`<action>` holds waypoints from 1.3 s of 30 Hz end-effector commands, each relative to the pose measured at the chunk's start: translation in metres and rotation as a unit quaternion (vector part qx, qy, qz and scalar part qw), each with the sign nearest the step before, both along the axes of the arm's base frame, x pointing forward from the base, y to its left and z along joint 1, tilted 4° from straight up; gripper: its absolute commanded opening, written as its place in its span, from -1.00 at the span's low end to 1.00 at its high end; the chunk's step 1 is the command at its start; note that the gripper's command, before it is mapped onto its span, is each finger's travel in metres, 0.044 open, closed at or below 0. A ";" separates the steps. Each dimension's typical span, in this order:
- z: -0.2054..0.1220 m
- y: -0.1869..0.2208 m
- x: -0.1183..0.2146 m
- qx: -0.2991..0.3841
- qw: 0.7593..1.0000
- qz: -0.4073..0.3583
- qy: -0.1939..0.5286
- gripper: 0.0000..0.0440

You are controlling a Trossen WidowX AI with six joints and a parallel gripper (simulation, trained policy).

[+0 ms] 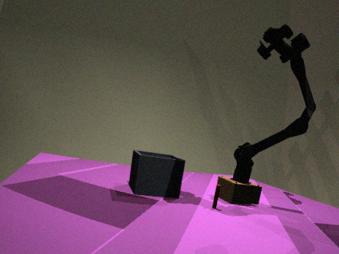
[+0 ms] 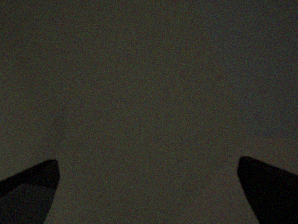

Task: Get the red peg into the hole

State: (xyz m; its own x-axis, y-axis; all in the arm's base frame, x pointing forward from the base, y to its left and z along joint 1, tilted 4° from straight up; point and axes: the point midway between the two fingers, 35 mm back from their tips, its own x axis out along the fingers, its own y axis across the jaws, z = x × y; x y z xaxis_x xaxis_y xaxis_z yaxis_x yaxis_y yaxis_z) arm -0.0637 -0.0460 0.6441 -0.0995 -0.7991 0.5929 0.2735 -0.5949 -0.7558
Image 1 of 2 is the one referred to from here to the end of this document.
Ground dark red peg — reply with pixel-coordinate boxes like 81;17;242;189
213;185;221;208

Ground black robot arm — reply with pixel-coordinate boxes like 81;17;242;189
230;27;316;184

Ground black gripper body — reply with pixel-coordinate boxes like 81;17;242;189
257;24;293;60

